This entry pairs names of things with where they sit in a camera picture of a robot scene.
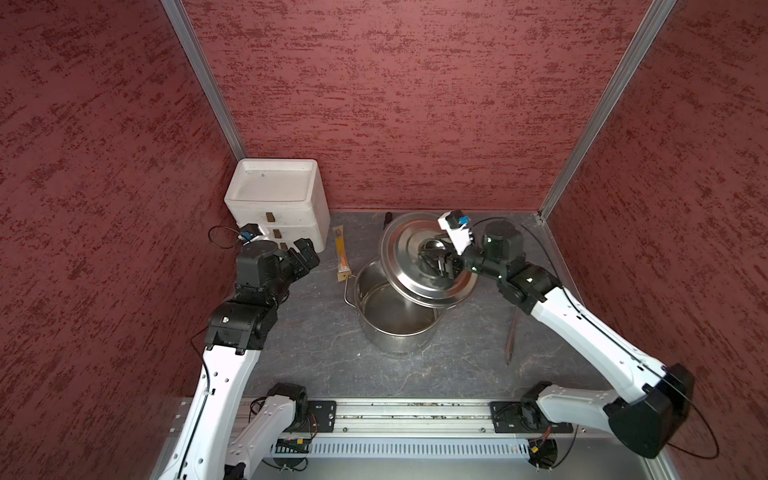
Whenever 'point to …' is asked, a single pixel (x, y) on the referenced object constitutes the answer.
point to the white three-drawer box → (285, 196)
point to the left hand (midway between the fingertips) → (296, 257)
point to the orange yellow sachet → (343, 269)
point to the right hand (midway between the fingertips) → (429, 249)
